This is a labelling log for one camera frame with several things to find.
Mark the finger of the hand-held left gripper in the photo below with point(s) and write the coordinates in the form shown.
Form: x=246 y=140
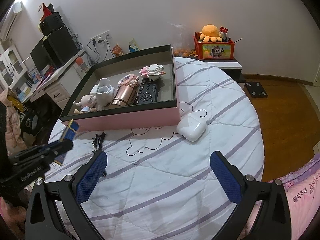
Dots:
x=30 y=151
x=62 y=146

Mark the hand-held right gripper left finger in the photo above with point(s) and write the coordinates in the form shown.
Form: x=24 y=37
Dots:
x=91 y=177

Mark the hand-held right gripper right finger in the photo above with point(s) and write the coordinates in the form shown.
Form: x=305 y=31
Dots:
x=226 y=177

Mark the slim blue gold box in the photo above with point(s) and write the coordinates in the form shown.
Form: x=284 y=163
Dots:
x=68 y=132

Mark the black flower hair clip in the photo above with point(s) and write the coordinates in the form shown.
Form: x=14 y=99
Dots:
x=98 y=140

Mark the pink baby doll figurine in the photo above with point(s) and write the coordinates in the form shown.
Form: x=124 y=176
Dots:
x=86 y=102

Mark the white earbuds case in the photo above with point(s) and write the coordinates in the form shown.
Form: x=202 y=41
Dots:
x=191 y=128

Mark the white plug-in device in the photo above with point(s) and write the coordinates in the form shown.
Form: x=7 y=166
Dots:
x=102 y=97

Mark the pink cardboard box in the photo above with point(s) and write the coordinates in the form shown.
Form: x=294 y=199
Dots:
x=125 y=121

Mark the pink white block axolotl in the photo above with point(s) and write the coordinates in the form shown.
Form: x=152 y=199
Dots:
x=152 y=71

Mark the dark cloth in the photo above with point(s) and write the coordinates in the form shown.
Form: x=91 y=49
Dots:
x=32 y=122

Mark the pink padded jacket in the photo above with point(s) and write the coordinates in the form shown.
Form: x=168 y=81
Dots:
x=13 y=125

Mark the white desk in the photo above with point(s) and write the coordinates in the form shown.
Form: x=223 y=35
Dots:
x=57 y=92

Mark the blue packet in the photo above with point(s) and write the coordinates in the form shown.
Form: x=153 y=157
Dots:
x=35 y=76

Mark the pink printed blanket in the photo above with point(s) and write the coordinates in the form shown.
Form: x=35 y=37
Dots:
x=302 y=195

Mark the rose gold metal cup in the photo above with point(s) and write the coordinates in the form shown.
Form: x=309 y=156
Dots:
x=123 y=96

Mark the white glass door cabinet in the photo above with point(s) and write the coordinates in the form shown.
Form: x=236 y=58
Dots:
x=12 y=67

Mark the orange microphone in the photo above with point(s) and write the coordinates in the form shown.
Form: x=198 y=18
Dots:
x=79 y=60

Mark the black monitor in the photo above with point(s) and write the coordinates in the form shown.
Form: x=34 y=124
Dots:
x=40 y=57

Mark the black bathroom scale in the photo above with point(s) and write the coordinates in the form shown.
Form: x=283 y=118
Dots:
x=256 y=90

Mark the black computer tower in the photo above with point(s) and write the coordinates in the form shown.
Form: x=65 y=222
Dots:
x=58 y=46

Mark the black remote control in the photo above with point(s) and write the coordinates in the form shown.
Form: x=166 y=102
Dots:
x=147 y=92

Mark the orange snack bag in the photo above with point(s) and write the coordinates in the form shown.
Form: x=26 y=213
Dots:
x=117 y=50

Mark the black white nightstand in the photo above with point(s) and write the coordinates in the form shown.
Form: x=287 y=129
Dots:
x=230 y=66

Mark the blue white snack bag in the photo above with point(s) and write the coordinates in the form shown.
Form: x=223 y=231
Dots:
x=133 y=46

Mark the black box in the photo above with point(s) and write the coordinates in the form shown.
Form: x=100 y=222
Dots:
x=51 y=22

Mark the red printed storage box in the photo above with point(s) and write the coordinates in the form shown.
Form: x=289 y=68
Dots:
x=217 y=51

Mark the white air conditioner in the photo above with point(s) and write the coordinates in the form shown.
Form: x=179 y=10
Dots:
x=11 y=21

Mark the plastic bag of oranges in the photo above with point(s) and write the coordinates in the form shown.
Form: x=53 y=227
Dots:
x=182 y=51

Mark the orange octopus plush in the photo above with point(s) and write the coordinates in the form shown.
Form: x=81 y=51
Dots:
x=210 y=31

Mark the red tag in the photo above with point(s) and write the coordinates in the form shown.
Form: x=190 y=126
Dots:
x=224 y=29

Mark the white wall socket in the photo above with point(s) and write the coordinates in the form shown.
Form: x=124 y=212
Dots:
x=101 y=38

